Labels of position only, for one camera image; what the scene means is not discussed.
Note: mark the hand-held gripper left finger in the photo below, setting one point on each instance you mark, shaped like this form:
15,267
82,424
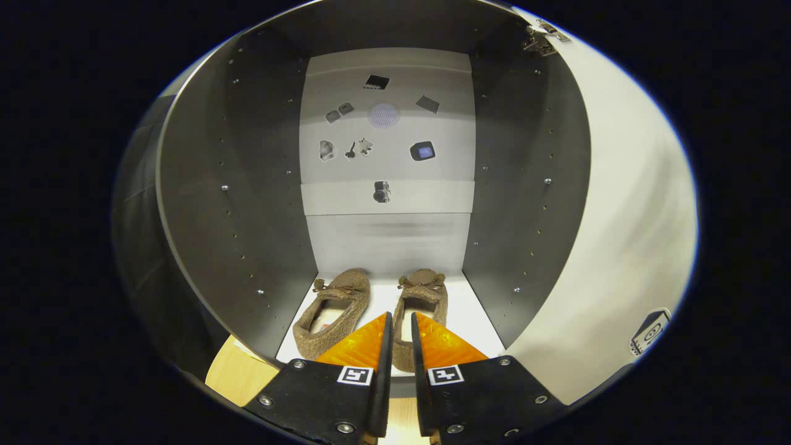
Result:
383,383

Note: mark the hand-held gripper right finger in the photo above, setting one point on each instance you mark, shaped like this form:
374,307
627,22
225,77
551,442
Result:
420,383

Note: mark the brown felt shoe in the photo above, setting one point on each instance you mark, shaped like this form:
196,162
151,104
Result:
346,290
423,296

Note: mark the dark grey shoe cabinet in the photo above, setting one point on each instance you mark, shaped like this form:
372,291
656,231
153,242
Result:
247,185

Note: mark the metal door hinge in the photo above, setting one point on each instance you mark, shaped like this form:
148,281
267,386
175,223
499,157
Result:
544,37

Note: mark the black backdrop cloth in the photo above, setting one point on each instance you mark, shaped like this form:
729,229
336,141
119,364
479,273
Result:
139,247

